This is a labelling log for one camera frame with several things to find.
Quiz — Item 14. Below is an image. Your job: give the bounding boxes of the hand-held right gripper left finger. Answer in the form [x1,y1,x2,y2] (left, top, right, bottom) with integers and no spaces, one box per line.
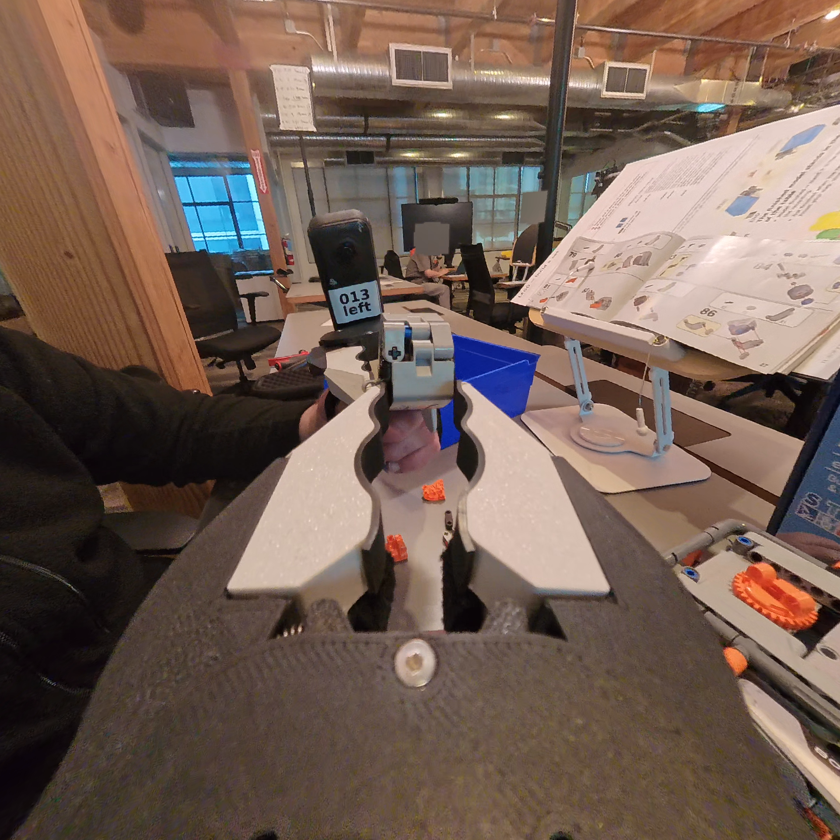
[225,384,395,614]

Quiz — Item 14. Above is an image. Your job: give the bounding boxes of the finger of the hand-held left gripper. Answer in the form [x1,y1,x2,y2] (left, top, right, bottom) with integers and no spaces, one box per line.
[323,364,385,421]

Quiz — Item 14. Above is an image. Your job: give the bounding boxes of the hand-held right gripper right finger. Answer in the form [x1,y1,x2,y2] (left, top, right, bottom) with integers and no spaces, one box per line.
[453,381,614,614]

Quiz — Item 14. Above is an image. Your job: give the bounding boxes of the person's left forearm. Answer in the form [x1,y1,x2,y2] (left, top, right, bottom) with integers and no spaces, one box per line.
[0,327,317,509]

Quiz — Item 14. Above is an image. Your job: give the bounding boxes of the person's left hand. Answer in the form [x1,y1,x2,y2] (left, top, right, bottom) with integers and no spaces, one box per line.
[381,413,442,475]

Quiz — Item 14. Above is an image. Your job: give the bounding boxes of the wood-edged grey desk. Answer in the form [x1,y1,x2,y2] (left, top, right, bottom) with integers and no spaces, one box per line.
[284,274,427,308]

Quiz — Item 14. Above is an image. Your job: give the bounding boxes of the black zipper pouch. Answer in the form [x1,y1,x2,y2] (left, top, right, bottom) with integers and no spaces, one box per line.
[251,369,327,403]

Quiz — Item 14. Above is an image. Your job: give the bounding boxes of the black office chair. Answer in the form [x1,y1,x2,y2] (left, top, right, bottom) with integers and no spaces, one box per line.
[164,249,284,395]
[459,243,522,332]

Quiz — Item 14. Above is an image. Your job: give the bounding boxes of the grid window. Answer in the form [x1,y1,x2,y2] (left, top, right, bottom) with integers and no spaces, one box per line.
[171,156,271,256]

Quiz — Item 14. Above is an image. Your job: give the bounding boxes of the blue plastic bin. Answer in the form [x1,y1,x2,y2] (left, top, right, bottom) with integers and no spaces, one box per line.
[438,332,541,451]

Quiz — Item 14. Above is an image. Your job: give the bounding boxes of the white paper notice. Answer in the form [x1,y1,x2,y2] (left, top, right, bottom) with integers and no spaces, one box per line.
[269,63,317,133]

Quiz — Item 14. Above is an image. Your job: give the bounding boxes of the wood-backed white chair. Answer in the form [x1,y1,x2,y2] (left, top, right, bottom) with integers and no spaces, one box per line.
[508,222,549,290]

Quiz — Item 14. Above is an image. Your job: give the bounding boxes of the white air vent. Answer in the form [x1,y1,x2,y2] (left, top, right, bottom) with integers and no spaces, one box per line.
[600,60,652,101]
[388,42,455,90]

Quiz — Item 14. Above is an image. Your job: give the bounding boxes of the tracked toy robot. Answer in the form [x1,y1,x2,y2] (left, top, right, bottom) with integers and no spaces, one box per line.
[663,517,840,828]

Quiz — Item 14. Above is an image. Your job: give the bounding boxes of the black vertical pole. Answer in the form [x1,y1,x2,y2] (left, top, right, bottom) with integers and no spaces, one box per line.
[533,0,580,234]

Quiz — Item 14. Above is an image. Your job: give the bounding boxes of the open instruction booklet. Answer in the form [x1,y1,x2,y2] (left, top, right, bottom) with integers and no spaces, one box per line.
[525,230,840,382]

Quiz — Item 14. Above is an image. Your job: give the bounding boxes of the robot kit box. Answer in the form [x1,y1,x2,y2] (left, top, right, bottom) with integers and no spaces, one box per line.
[766,387,840,542]

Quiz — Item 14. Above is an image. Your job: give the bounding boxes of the white printed instruction sheet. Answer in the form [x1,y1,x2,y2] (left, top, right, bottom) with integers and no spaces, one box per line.
[511,105,840,316]

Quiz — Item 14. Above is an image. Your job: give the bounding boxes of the black wall monitor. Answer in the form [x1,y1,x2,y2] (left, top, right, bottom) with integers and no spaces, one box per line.
[401,200,475,256]

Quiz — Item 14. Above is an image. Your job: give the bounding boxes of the white pin on wire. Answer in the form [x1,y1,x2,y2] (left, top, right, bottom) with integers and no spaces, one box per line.
[631,351,659,435]

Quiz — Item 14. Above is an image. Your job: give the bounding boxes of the silver air duct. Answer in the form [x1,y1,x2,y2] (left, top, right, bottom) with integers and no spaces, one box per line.
[308,51,795,114]

